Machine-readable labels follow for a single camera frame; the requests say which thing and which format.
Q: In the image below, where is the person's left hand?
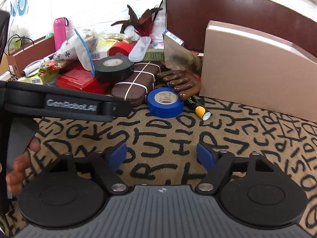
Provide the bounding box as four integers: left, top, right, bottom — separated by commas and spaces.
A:
6, 137, 41, 193

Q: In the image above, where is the black whiteboard marker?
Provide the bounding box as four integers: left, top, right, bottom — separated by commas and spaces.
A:
20, 57, 50, 77

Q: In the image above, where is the brown cardboard box left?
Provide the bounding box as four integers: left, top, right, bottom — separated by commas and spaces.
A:
7, 36, 55, 77

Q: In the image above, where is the red green candy packet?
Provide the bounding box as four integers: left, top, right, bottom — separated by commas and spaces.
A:
39, 59, 73, 77

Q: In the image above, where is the red flat box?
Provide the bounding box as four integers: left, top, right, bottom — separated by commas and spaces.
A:
56, 66, 115, 95

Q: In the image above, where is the yellow black marker pen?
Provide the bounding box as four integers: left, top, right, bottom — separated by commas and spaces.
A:
185, 97, 211, 121

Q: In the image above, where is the brown glasses case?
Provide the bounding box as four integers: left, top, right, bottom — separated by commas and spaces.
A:
111, 61, 165, 107

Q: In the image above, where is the blue tape roll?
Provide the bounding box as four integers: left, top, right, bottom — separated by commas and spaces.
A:
147, 88, 184, 119

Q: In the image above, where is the zip bag with white cloth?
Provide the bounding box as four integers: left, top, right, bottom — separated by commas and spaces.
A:
53, 29, 98, 76

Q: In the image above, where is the wooden hand massager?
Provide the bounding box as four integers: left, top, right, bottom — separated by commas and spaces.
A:
156, 70, 201, 101

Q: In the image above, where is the pink water bottle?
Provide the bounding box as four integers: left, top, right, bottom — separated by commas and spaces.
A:
53, 17, 68, 51

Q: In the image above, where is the black tape roll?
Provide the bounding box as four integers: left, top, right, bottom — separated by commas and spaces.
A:
94, 54, 134, 82

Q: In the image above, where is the tan cardboard storage box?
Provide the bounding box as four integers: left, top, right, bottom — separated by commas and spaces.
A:
200, 20, 316, 121

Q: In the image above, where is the yellow packet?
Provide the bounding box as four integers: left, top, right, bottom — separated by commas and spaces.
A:
96, 39, 118, 53

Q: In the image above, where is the white plastic case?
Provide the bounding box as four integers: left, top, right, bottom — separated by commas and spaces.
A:
128, 36, 151, 62

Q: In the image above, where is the red round tin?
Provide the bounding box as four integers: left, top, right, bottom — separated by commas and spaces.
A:
108, 41, 134, 57

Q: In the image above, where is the green rectangular box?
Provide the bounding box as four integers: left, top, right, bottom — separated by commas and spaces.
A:
143, 48, 164, 62

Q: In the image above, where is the blue white small carton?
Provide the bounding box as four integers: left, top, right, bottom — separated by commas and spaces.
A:
162, 30, 184, 46

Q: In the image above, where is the dark brown wooden board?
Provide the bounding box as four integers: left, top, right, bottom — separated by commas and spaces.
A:
166, 0, 316, 55

